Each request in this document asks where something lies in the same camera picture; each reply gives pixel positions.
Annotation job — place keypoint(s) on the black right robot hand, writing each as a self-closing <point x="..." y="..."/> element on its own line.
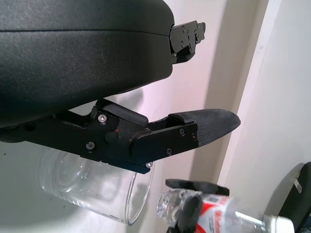
<point x="192" y="208"/>

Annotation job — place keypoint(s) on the clear plastic water bottle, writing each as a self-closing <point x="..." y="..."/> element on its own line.
<point x="218" y="213"/>

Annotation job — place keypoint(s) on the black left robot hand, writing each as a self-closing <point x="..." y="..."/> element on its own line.
<point x="73" y="60"/>

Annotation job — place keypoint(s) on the clear glass cup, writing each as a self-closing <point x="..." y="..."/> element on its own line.
<point x="73" y="187"/>

